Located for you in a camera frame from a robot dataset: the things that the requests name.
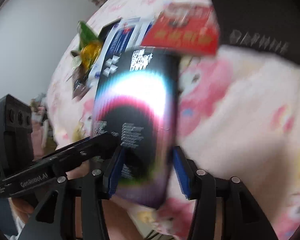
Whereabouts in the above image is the black iridescent product box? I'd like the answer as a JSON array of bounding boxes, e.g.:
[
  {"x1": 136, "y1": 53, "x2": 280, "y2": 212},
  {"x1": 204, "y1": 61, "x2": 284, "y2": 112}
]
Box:
[{"x1": 91, "y1": 47, "x2": 180, "y2": 209}]

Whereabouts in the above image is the green yellow snack bag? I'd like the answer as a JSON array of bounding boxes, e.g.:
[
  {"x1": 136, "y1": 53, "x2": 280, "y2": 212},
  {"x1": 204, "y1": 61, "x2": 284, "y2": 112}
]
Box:
[{"x1": 70, "y1": 21, "x2": 103, "y2": 73}]

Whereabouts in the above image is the operator hand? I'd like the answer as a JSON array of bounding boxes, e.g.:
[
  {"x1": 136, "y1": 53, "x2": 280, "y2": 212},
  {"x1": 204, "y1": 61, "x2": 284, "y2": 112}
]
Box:
[{"x1": 8, "y1": 159, "x2": 91, "y2": 224}]

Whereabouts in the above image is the black handheld tracker device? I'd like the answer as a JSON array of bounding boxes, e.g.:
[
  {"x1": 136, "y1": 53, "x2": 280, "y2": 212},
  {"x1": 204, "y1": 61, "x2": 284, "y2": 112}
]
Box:
[{"x1": 0, "y1": 94, "x2": 120, "y2": 198}]

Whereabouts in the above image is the red snack packet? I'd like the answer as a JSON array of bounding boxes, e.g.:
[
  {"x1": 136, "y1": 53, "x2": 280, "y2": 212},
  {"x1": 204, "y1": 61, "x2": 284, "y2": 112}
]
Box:
[{"x1": 141, "y1": 3, "x2": 219, "y2": 56}]

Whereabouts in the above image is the white blue book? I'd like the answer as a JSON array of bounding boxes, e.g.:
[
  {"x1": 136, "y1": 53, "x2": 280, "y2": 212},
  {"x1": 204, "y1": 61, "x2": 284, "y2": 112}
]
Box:
[{"x1": 87, "y1": 17, "x2": 154, "y2": 87}]

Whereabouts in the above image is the black Daphne shoe box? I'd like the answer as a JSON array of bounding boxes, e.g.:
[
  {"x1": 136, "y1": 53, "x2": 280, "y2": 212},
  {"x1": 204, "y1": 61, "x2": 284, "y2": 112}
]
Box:
[{"x1": 211, "y1": 0, "x2": 300, "y2": 65}]

